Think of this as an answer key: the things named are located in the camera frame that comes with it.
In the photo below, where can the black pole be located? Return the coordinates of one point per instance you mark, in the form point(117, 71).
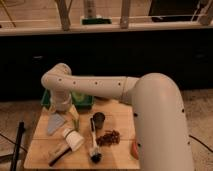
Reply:
point(16, 150)

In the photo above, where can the red object at edge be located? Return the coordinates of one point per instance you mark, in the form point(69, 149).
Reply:
point(134, 151)

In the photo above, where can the dark small cup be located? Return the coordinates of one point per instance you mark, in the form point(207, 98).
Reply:
point(99, 119)

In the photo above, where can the wooden board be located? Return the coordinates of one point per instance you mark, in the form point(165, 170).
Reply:
point(117, 117)

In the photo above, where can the green base stand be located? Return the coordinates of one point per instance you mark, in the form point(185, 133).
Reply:
point(93, 21)

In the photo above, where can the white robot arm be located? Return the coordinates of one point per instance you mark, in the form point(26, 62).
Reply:
point(157, 107)

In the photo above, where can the white paper cup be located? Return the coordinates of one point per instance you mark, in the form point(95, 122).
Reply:
point(73, 138)

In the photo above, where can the green plastic bin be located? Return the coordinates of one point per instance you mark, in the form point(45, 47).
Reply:
point(81, 101)

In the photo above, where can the black handled tool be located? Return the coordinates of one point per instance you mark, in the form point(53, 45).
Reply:
point(56, 155)

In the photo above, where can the yellow green sponge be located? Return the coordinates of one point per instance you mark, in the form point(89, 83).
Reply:
point(75, 116)

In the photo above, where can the black dish brush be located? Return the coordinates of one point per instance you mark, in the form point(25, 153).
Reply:
point(94, 152)

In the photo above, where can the wooden shelf frame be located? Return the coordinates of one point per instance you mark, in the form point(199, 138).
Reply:
point(33, 17)

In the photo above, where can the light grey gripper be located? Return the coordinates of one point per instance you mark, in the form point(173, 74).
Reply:
point(54, 123)

